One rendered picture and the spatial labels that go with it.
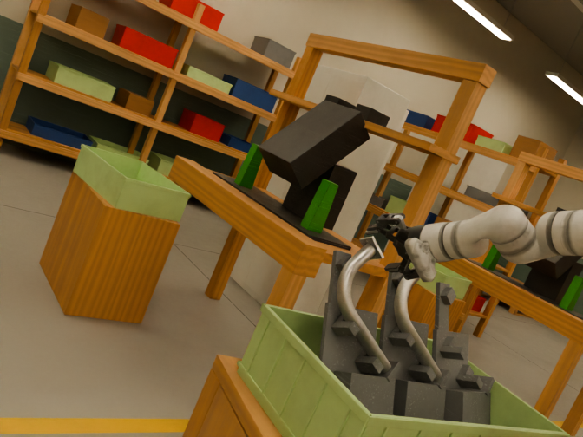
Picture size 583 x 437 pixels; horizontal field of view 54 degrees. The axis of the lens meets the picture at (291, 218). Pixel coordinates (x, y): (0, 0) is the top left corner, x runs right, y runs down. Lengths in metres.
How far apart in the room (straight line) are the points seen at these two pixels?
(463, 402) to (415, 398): 0.15
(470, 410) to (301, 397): 0.50
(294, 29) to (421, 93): 2.69
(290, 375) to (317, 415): 0.12
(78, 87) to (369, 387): 5.53
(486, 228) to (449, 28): 9.01
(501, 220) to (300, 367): 0.46
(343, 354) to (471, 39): 9.33
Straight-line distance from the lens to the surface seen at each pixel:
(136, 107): 6.67
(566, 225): 0.95
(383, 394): 1.28
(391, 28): 9.10
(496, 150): 6.90
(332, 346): 1.25
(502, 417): 1.57
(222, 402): 1.32
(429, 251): 1.10
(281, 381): 1.20
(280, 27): 7.93
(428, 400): 1.39
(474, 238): 1.03
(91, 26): 6.43
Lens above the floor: 1.34
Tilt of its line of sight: 8 degrees down
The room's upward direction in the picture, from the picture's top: 23 degrees clockwise
